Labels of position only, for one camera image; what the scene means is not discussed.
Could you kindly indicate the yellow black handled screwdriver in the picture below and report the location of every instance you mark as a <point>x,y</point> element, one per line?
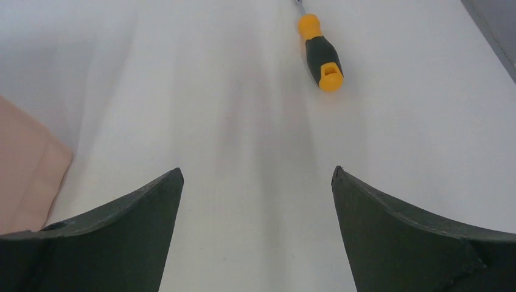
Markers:
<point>322,58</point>

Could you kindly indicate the pink plastic bin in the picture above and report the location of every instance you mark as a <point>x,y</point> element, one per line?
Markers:
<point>33,164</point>

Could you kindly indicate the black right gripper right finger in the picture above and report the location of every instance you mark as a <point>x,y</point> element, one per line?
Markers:
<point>392,245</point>

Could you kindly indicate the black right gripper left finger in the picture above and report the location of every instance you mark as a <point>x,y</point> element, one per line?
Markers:
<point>119,246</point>

